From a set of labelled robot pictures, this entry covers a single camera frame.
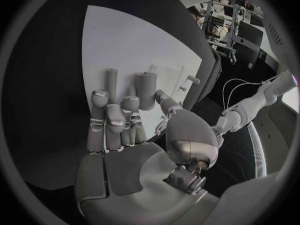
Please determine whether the white cable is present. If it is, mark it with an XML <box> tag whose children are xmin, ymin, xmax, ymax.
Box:
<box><xmin>226</xmin><ymin>81</ymin><xmax>267</xmax><ymax>109</ymax></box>
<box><xmin>221</xmin><ymin>78</ymin><xmax>269</xmax><ymax>111</ymax></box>

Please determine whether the fat grey cylinder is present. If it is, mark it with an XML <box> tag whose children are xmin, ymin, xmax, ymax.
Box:
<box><xmin>133</xmin><ymin>71</ymin><xmax>158</xmax><ymax>111</ymax></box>

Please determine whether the long thin grey cylinder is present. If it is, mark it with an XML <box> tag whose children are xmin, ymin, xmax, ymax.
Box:
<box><xmin>105</xmin><ymin>68</ymin><xmax>119</xmax><ymax>106</ymax></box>

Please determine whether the dark monitor screen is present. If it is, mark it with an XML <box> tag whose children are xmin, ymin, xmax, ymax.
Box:
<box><xmin>233</xmin><ymin>20</ymin><xmax>265</xmax><ymax>69</ymax></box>

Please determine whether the metal frame rack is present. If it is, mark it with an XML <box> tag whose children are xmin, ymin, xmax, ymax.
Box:
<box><xmin>200</xmin><ymin>0</ymin><xmax>247</xmax><ymax>66</ymax></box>

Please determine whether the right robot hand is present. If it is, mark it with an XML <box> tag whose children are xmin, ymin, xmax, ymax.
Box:
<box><xmin>73</xmin><ymin>89</ymin><xmax>220</xmax><ymax>225</ymax></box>

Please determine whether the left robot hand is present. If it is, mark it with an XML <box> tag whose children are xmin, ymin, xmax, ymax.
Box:
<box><xmin>210</xmin><ymin>125</ymin><xmax>225</xmax><ymax>147</ymax></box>

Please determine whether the white task board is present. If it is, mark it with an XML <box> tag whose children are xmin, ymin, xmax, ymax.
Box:
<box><xmin>81</xmin><ymin>4</ymin><xmax>204</xmax><ymax>142</ymax></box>

